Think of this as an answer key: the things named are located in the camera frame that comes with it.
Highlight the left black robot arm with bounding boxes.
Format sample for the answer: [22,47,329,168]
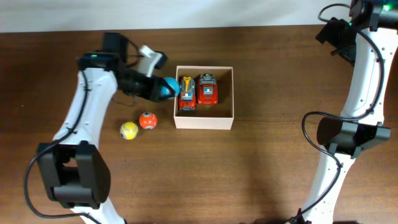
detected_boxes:
[32,32,175,223]

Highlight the pink cardboard box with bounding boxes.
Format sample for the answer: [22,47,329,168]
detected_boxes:
[174,65,234,130]

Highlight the right black cable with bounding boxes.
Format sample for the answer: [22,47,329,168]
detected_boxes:
[287,2,386,224]

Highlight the blue toy ball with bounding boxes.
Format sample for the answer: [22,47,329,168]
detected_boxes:
[160,77,180,100]

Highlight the yellow toy ball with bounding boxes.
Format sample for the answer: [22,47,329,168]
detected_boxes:
[120,121,139,140]

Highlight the black cable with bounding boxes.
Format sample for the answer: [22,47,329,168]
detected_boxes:
[23,37,141,224]
[287,2,386,224]

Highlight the red truck with yellow crane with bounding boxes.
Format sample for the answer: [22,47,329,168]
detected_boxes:
[178,77,197,111]

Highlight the red toy fire truck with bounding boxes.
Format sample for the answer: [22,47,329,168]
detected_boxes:
[198,73,218,105]

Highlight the orange-red toy ball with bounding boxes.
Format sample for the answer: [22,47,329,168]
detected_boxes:
[139,111,158,129]

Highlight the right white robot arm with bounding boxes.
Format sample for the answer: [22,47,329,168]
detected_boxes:
[288,0,397,223]

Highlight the left black cable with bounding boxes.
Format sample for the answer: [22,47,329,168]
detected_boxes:
[23,37,141,224]

